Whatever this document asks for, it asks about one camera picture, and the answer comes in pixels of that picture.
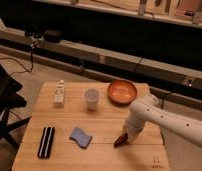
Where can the small white bottle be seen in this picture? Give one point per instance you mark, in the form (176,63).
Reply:
(59,96)

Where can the black power adapter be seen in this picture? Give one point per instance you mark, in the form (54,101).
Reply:
(52,36)

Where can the translucent plastic cup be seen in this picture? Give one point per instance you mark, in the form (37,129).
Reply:
(91,97)

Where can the blue sponge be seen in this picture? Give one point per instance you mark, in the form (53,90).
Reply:
(80,137)

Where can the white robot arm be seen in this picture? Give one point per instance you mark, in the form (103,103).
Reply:
(145,109)

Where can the black white striped case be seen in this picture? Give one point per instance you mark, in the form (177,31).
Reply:
(46,143)

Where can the black office chair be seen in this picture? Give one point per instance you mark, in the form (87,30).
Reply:
(9,98)

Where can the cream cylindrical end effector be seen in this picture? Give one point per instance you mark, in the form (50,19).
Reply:
(132,137)

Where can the dark red chili pepper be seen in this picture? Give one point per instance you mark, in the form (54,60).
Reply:
(121,140)

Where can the orange wooden bowl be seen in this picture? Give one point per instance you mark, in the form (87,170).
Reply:
(122,92)

